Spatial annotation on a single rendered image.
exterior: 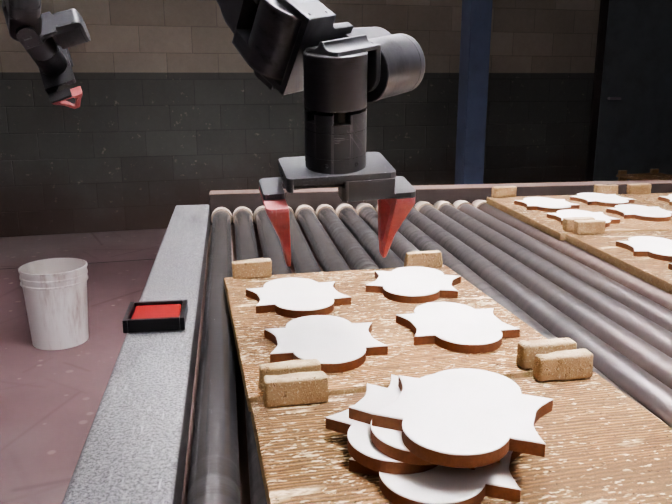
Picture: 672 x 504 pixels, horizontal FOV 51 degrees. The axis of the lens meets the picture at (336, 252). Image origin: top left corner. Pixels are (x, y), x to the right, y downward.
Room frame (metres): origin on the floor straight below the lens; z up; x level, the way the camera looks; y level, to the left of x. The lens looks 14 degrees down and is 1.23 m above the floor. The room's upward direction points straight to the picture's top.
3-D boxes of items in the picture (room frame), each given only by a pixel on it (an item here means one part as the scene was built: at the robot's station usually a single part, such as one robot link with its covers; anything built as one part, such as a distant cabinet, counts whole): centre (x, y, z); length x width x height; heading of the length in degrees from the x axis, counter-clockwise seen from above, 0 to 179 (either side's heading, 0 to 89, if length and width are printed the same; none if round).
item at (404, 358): (0.84, -0.05, 0.93); 0.41 x 0.35 x 0.02; 12
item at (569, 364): (0.64, -0.23, 0.95); 0.06 x 0.02 x 0.03; 102
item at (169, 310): (0.86, 0.23, 0.92); 0.06 x 0.06 x 0.01; 9
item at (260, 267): (1.00, 0.13, 0.95); 0.06 x 0.02 x 0.03; 102
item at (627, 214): (1.53, -0.57, 0.94); 0.41 x 0.35 x 0.04; 8
